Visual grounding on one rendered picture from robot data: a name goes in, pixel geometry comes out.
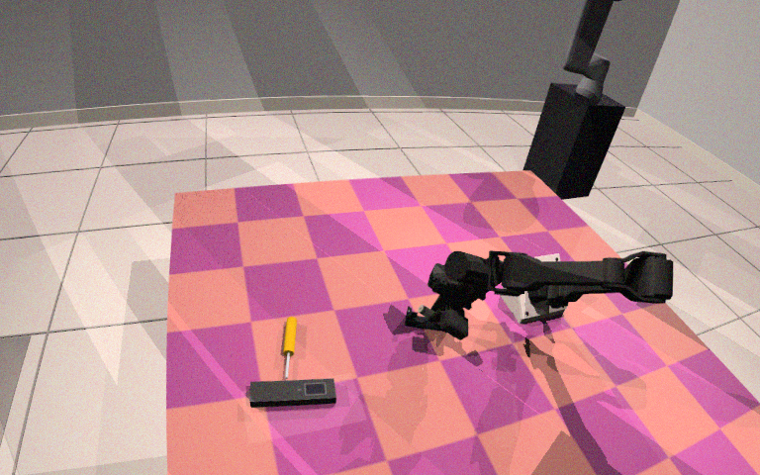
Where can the yellow-handled screwdriver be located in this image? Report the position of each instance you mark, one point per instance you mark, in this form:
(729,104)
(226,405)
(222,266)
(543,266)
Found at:
(290,335)

